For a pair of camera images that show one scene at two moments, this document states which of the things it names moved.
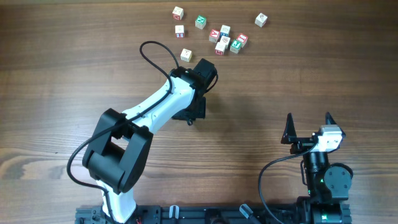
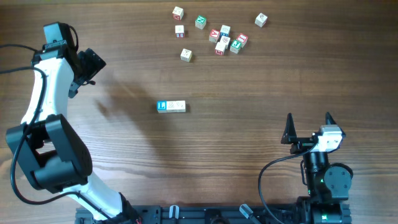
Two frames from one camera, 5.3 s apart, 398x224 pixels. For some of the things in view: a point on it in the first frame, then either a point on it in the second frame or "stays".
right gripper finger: x=329 y=120 stays
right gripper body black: x=302 y=144 stays
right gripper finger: x=290 y=135 stays
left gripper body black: x=196 y=111 to x=91 y=66
